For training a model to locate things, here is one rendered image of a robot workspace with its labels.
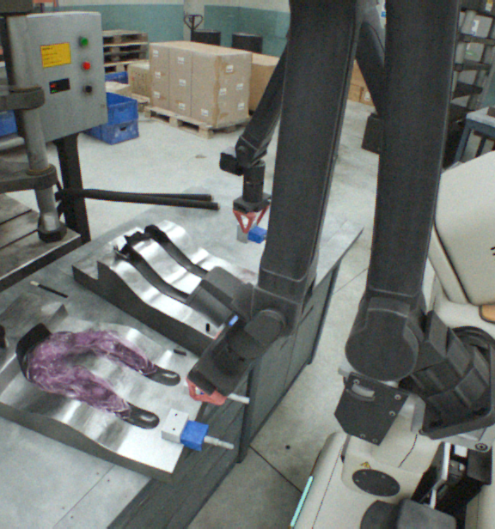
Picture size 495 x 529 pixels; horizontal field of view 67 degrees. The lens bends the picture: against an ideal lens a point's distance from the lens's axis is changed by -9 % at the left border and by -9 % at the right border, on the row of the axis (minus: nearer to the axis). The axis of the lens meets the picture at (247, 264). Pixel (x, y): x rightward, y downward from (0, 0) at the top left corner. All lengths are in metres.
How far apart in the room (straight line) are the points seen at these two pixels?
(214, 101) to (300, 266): 4.32
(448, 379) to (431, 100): 0.29
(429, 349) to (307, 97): 0.28
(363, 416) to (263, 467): 1.02
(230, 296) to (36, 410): 0.48
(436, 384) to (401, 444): 0.36
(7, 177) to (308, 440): 1.50
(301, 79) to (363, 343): 0.26
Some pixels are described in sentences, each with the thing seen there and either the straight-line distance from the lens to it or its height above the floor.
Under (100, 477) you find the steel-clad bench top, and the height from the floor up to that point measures 0.80.
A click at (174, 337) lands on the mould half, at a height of 0.82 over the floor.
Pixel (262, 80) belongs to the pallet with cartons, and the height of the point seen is 0.55.
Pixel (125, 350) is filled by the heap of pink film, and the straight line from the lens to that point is 0.86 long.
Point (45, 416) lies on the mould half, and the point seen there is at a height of 0.89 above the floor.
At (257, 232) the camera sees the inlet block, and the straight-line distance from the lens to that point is 1.13.
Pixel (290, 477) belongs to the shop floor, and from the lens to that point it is 1.72.
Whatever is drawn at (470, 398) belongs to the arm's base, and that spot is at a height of 1.20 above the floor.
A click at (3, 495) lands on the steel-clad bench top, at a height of 0.80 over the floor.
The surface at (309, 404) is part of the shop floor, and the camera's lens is 1.91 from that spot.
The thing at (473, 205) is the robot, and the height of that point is 1.35.
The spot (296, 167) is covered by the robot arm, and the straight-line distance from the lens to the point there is 0.38.
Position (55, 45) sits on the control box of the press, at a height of 1.38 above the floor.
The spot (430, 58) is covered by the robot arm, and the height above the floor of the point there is 1.51.
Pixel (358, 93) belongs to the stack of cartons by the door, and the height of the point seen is 0.16.
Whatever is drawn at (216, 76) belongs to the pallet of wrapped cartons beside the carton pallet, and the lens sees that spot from 4.63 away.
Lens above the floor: 1.54
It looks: 36 degrees down
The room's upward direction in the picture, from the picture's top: 6 degrees clockwise
